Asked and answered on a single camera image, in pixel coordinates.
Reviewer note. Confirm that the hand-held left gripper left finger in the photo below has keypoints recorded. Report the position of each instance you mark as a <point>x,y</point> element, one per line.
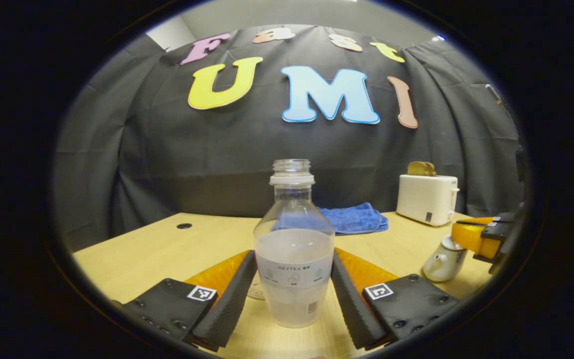
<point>232,304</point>

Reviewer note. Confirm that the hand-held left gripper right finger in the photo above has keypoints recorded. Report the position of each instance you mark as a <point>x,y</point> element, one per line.
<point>352,299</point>

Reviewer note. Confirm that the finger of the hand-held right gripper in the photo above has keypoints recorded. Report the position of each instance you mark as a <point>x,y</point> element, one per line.
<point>469,239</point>
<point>499,218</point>

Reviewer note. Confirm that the white teacup lid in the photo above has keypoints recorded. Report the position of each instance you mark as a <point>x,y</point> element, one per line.
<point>447,242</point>

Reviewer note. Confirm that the round brown coaster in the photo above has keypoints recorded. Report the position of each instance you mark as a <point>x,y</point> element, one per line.
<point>256,291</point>

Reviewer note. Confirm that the white ceramic teacup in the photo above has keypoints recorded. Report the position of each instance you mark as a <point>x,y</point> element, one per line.
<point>441,264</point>

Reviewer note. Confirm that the clear plastic water bottle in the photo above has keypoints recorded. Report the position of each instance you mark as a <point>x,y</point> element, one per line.
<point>292,259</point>

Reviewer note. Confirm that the white toaster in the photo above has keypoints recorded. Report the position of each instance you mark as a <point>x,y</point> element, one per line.
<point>426,199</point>

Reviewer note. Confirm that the blue towel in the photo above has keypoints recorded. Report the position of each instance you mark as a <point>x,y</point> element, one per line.
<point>359,219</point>

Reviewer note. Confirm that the brown toast slice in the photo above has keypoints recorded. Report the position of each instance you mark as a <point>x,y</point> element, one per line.
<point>429,169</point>
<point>414,169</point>

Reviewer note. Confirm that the black backdrop cloth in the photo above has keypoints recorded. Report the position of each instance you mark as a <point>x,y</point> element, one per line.
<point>217,149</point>

